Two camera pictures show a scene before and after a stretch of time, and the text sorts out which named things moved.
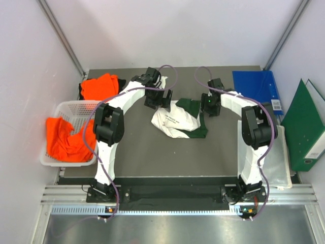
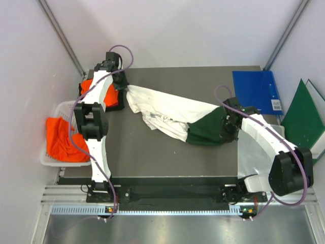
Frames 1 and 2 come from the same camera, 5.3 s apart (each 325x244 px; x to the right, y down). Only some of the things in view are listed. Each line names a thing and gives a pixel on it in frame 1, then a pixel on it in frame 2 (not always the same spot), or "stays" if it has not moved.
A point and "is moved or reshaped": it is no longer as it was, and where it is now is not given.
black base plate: (121, 195) stays
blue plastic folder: (259, 85) stays
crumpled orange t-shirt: (61, 146) stays
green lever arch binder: (304, 124) stays
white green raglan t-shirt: (185, 119) is moved or reshaped
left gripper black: (152, 104) → (123, 85)
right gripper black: (212, 113) → (227, 138)
